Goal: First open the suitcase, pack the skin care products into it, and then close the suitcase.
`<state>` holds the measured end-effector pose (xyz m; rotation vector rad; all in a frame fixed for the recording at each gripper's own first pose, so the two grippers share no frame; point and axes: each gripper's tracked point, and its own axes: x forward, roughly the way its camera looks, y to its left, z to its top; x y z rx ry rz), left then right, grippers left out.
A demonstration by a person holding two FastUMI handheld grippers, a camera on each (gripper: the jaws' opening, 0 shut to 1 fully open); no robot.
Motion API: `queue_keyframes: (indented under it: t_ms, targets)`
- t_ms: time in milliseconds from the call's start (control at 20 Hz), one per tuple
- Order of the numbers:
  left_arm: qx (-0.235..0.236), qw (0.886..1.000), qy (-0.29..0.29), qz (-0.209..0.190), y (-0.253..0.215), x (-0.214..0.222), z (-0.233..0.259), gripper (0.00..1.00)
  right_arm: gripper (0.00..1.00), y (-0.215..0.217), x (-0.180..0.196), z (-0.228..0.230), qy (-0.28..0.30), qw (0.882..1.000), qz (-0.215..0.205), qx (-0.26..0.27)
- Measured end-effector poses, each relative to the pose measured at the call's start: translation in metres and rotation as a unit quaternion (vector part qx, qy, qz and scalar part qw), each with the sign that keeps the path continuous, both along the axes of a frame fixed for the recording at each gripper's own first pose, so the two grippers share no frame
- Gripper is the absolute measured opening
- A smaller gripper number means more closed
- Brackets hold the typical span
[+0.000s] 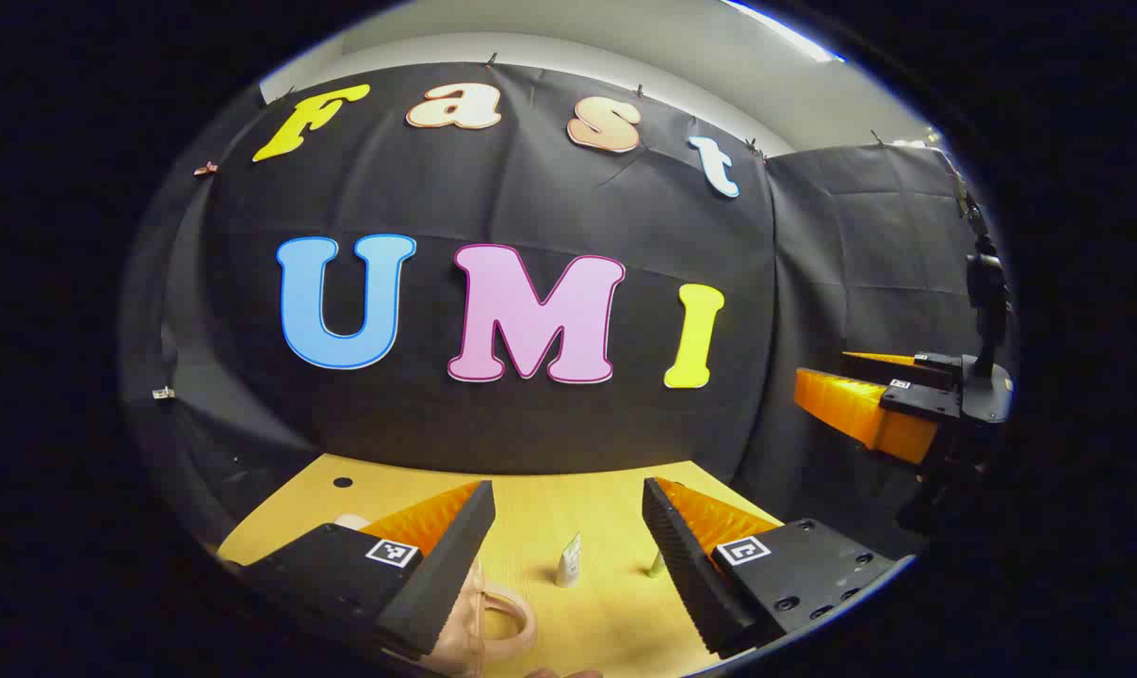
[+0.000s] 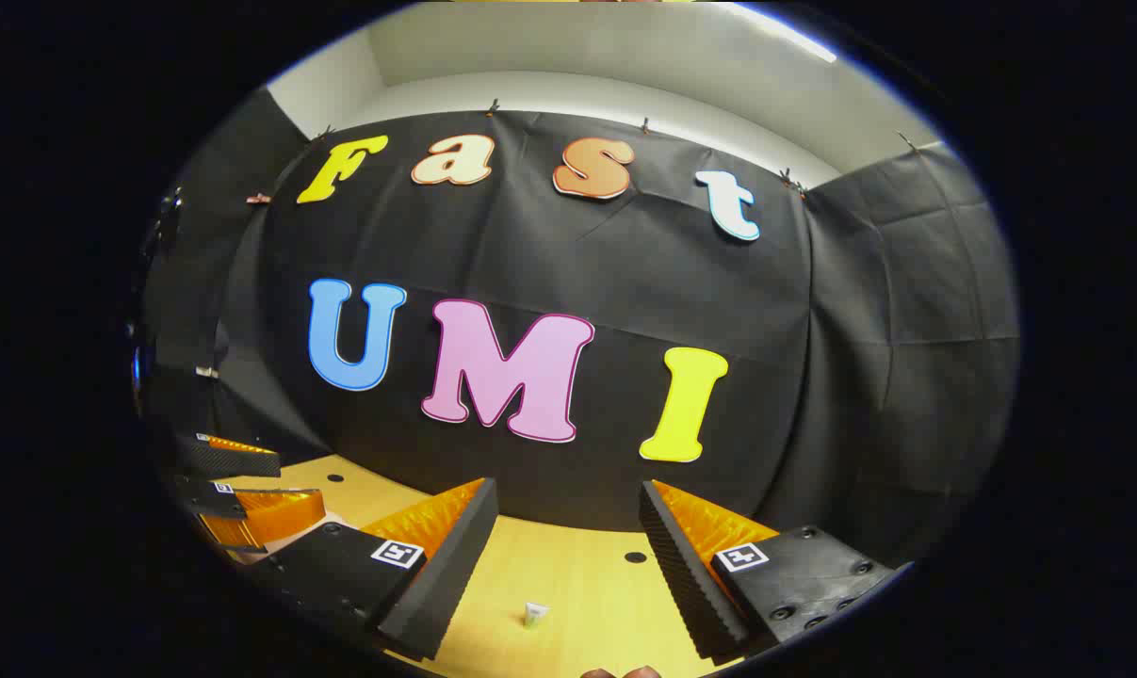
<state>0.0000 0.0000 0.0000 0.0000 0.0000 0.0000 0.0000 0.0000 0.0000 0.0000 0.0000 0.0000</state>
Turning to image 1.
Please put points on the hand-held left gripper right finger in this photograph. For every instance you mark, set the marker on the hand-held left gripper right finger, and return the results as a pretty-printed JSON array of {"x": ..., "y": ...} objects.
[{"x": 686, "y": 574}]

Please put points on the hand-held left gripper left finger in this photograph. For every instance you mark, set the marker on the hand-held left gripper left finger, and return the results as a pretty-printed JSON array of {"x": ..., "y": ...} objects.
[{"x": 436, "y": 584}]

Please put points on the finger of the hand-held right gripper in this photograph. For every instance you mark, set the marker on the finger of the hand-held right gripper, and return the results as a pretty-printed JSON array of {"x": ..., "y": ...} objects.
[
  {"x": 907, "y": 365},
  {"x": 860, "y": 414}
]

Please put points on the pale green skin care tube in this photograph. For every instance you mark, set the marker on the pale green skin care tube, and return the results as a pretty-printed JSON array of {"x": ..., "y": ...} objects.
[{"x": 656, "y": 565}]

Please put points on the white skin care tube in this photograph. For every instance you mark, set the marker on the white skin care tube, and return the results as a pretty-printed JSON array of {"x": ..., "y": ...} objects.
[{"x": 568, "y": 563}]

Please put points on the black backdrop cloth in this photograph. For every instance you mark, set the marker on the black backdrop cloth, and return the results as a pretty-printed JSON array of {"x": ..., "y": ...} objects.
[{"x": 530, "y": 188}]

